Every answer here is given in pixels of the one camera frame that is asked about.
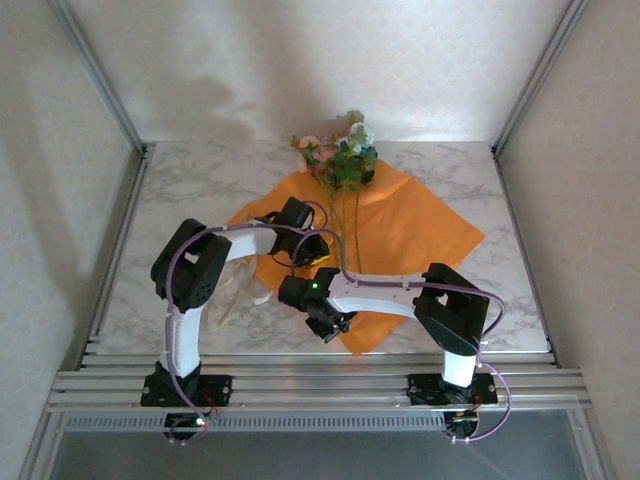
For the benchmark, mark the cream ribbon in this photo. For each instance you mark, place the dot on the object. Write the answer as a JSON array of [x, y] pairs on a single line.
[[260, 299]]

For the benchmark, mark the artificial flower bunch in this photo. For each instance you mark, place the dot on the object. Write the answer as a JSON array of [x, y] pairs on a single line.
[[345, 165]]

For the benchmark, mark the orange wrapping paper sheet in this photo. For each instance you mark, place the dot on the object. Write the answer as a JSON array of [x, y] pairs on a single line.
[[400, 220]]

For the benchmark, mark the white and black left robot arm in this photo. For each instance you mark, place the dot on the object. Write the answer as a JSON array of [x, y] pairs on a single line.
[[182, 340]]

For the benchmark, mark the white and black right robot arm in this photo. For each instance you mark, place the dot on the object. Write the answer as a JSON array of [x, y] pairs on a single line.
[[380, 295]]

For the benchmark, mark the wide aluminium extrusion beam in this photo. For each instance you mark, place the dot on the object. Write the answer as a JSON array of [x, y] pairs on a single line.
[[310, 387]]

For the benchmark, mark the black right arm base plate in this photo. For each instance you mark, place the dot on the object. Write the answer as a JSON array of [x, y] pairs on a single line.
[[422, 390]]

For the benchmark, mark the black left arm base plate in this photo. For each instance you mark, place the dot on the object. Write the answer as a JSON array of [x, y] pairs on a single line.
[[220, 390]]

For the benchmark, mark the aluminium side rail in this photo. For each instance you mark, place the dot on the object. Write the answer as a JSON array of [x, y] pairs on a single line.
[[117, 250], [530, 265]]

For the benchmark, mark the aluminium frame post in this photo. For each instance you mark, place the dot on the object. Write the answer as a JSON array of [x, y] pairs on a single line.
[[100, 75], [540, 75]]

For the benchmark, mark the aluminium lower frame leg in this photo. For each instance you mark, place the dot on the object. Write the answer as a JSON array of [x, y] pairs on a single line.
[[592, 450], [40, 450]]

